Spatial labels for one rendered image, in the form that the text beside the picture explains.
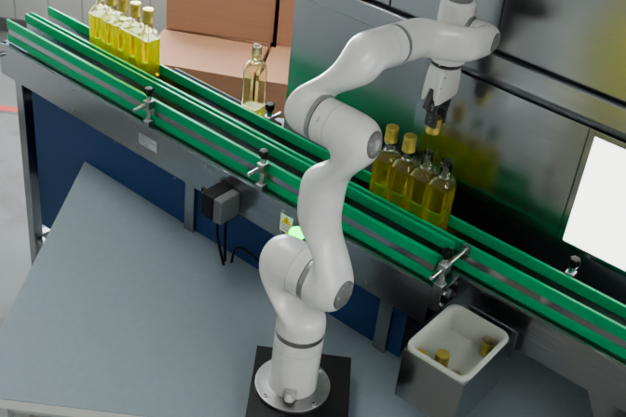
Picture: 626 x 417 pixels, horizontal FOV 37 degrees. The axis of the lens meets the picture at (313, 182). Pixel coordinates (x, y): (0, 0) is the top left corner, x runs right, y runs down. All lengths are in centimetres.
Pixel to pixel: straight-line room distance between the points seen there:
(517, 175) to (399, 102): 40
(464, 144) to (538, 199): 24
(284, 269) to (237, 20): 280
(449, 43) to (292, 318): 72
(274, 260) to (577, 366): 79
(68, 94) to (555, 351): 174
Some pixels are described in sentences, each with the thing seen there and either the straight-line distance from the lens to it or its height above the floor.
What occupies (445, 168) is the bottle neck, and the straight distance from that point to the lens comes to 239.
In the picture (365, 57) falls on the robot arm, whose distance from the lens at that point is 191.
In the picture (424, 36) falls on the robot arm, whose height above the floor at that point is 171.
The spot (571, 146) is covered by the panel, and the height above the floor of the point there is 142.
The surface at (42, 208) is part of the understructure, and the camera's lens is 367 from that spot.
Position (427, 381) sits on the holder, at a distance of 230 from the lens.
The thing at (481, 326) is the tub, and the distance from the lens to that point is 240.
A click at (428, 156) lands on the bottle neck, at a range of 241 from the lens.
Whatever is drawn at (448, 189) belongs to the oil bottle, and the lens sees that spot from 241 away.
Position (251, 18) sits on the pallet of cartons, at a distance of 478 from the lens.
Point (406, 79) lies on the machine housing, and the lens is 257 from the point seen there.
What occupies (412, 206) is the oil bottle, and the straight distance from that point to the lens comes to 248.
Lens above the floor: 256
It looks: 34 degrees down
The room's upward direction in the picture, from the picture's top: 7 degrees clockwise
